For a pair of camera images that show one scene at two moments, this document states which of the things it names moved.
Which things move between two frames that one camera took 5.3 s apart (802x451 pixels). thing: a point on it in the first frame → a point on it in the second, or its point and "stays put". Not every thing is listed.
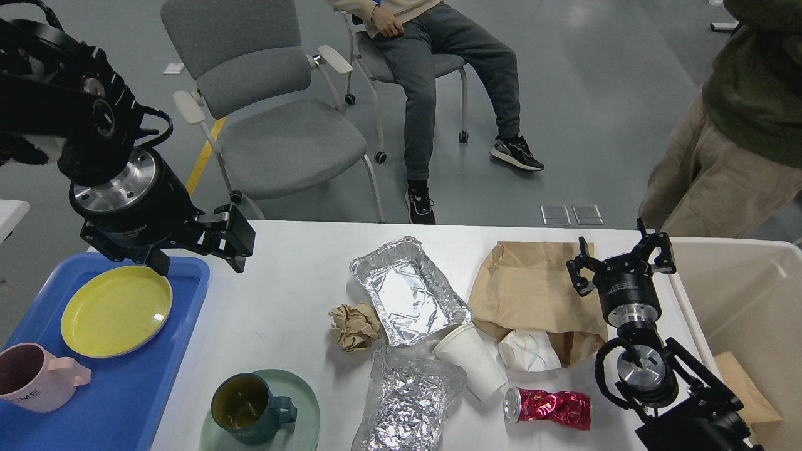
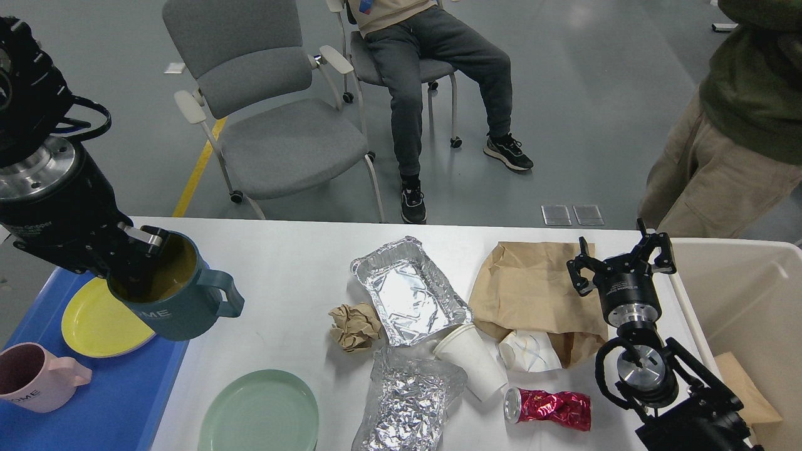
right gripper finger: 664,262 stays put
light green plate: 301,435 stays put
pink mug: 31,380 stays put
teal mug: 242,404 → 183,305
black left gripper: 146,206 → 52,203
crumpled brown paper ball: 354,327 stays put
